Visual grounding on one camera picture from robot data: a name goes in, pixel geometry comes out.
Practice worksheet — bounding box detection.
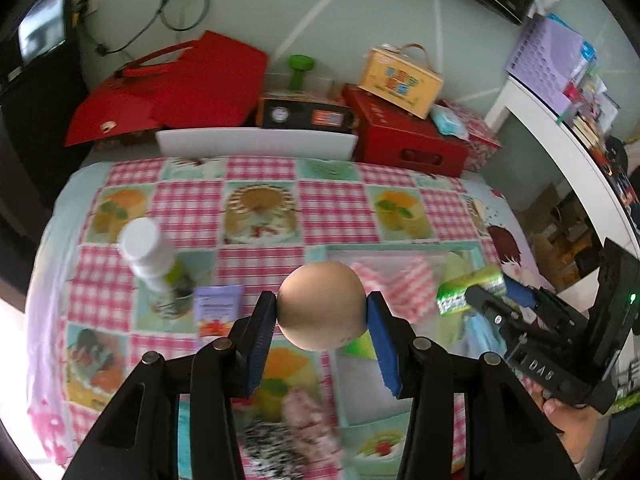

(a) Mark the blue face mask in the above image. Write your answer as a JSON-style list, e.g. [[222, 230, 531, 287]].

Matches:
[[464, 309, 507, 357]]

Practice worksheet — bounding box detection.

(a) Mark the floral pink trimmed cloth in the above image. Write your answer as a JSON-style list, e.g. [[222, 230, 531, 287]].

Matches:
[[281, 389, 347, 462]]

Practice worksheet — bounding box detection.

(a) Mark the white desk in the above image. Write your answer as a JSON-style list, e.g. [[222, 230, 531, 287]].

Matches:
[[486, 74, 640, 247]]

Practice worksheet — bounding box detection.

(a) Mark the purple plastic basket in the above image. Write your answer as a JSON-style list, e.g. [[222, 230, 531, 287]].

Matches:
[[504, 11, 587, 107]]

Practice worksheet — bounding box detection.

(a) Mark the yellow box with handle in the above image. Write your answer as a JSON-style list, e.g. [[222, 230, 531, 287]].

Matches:
[[357, 44, 444, 119]]

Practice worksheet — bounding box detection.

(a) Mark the red folding gift box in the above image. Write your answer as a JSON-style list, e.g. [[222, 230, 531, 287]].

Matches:
[[64, 30, 272, 149]]

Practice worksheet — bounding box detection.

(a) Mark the wet wipes pack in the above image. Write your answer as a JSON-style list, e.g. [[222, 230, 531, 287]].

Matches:
[[431, 104, 472, 139]]

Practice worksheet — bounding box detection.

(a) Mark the person's right hand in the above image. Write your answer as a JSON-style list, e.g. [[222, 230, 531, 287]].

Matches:
[[531, 389, 607, 467]]

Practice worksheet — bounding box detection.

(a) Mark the white capped plastic bottle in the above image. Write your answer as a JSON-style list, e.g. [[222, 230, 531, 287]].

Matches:
[[117, 216, 195, 312]]

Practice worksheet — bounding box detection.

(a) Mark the black cable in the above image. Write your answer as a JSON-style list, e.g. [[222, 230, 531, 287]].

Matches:
[[75, 0, 212, 59]]

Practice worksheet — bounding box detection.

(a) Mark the leopard print scrunchie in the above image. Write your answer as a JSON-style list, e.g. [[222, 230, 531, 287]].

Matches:
[[244, 419, 312, 480]]

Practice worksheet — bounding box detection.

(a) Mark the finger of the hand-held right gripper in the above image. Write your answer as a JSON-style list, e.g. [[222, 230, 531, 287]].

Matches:
[[464, 284, 532, 334], [502, 279, 557, 312]]

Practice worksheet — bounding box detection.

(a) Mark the black flat box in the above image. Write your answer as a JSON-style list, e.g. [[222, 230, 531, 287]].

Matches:
[[256, 94, 357, 134]]

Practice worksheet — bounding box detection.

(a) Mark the pile of books and stationery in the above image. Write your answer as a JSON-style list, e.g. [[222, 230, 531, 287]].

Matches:
[[559, 42, 640, 188]]

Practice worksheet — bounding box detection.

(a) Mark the white chair back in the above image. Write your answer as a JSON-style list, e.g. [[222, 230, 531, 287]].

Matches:
[[154, 126, 359, 162]]

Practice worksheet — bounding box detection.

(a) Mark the pink striped towel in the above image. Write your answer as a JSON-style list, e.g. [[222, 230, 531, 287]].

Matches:
[[349, 256, 437, 322]]

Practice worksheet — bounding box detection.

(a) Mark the black monitor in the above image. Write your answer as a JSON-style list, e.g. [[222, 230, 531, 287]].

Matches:
[[0, 0, 72, 88]]

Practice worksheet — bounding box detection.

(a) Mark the purple packet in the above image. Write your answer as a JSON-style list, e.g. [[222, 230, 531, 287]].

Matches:
[[194, 284, 247, 339]]

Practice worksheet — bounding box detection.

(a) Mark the green plastic stand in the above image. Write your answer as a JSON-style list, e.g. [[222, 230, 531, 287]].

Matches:
[[287, 54, 317, 94]]

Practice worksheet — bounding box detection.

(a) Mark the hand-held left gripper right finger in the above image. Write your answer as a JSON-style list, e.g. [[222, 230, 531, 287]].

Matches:
[[366, 290, 581, 480]]

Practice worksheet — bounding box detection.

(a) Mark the printed checkered tablecloth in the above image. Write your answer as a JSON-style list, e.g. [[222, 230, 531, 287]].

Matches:
[[25, 154, 551, 480]]

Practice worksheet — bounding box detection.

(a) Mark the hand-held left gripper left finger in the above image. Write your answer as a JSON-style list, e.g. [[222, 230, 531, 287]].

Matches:
[[62, 290, 279, 480]]

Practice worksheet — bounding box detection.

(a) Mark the teal shallow cardboard tray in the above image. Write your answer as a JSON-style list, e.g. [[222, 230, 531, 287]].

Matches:
[[324, 241, 502, 428]]

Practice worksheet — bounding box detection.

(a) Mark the beige egg shaped ball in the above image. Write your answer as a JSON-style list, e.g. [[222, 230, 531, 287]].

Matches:
[[276, 260, 369, 352]]

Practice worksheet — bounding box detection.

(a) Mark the cardboard box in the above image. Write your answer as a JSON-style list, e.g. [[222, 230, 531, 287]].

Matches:
[[519, 184, 602, 292]]

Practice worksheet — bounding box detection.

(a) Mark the green tissue packet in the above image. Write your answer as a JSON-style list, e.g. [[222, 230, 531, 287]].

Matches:
[[436, 266, 507, 317]]

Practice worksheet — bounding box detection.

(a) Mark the red box with cutout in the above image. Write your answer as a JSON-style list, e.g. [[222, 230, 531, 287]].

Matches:
[[342, 85, 472, 179]]

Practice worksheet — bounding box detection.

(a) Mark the red patterned box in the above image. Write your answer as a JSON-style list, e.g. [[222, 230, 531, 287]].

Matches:
[[440, 100, 504, 172]]

